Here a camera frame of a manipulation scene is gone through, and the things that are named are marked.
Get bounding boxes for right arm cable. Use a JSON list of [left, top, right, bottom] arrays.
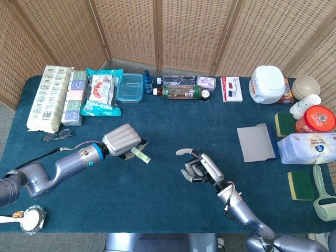
[[223, 181, 279, 249]]

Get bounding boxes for green yellow sponge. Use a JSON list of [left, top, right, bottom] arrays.
[[287, 171, 315, 201], [274, 112, 297, 138]]

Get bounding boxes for pale green lint roller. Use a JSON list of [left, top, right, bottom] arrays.
[[312, 165, 336, 222]]

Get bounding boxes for white detergent jug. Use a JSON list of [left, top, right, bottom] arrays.
[[249, 65, 286, 105]]

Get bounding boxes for white box red blue print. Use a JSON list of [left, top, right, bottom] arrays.
[[220, 76, 244, 103]]

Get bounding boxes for foil cup with white filling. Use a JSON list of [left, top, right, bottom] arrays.
[[20, 205, 47, 235]]

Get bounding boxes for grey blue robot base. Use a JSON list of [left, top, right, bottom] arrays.
[[104, 233, 219, 252]]

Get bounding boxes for wicker folding screen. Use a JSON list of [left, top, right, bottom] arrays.
[[0, 0, 336, 190]]

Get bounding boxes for beige bowl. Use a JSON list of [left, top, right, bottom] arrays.
[[291, 75, 321, 101]]

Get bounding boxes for cream plastic bag roll package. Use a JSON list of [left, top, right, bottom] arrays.
[[26, 65, 75, 133]]

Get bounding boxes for pastel square tissue pack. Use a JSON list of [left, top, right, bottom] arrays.
[[61, 70, 89, 127]]

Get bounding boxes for red lidded canister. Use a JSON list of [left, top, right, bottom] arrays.
[[295, 105, 336, 134]]

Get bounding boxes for grey notebook with blue spine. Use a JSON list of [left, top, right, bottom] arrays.
[[236, 123, 280, 163]]

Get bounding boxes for green tea bottle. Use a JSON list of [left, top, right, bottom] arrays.
[[153, 85, 202, 100]]

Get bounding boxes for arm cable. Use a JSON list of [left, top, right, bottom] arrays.
[[223, 181, 279, 249], [12, 141, 103, 171]]

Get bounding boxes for blue spray bottle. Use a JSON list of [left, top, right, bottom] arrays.
[[144, 69, 154, 96]]

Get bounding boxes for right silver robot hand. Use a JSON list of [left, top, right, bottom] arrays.
[[175, 148, 225, 186]]

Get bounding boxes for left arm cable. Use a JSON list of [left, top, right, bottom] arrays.
[[12, 141, 103, 171]]

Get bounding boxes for pale green paper strip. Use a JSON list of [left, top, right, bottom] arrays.
[[131, 146, 152, 164]]

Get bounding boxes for purple small case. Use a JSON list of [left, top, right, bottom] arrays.
[[196, 76, 217, 92]]

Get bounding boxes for teal snack bag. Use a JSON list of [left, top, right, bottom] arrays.
[[79, 68, 124, 117]]

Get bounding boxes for black frame eyeglasses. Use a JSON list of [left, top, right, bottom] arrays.
[[41, 128, 76, 142]]

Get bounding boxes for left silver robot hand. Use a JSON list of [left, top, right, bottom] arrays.
[[101, 123, 148, 160]]

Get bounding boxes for teal felt table cloth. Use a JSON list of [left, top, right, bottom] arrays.
[[0, 75, 336, 234]]

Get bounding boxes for white paper cup stack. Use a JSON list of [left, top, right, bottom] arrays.
[[289, 93, 322, 120]]

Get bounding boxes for white blue tissue package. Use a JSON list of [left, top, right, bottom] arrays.
[[277, 132, 336, 165]]

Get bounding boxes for white stick with orange label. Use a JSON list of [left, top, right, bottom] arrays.
[[0, 211, 25, 224]]

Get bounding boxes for orange printed box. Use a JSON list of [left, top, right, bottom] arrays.
[[278, 76, 294, 105]]

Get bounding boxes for clear container with blue rim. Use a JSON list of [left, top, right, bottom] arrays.
[[115, 73, 144, 104]]

